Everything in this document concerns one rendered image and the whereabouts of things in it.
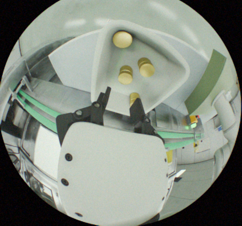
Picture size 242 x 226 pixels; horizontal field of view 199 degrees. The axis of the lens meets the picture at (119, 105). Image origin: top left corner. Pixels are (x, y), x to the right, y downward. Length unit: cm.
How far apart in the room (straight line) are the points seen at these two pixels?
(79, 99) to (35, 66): 59
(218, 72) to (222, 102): 15
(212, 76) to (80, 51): 45
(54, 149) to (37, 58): 69
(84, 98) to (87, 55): 17
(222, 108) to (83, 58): 58
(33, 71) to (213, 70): 102
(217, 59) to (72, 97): 58
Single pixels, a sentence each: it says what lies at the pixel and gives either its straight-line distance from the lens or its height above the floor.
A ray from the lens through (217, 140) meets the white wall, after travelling 618.
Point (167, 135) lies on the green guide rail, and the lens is 32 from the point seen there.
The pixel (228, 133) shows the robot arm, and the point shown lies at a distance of 44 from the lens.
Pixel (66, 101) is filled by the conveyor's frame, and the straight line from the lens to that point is 32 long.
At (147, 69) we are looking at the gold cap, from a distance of 15.
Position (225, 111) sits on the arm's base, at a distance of 43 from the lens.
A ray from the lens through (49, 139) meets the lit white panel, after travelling 54.
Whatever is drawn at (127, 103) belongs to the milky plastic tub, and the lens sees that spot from 25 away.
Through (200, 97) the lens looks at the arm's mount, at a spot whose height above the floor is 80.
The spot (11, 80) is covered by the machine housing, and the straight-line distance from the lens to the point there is 69.
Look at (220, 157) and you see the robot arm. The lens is 43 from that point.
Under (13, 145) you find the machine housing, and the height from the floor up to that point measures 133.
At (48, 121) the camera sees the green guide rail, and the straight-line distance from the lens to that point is 35.
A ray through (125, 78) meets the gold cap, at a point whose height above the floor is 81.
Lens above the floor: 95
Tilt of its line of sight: 34 degrees down
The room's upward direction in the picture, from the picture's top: 171 degrees counter-clockwise
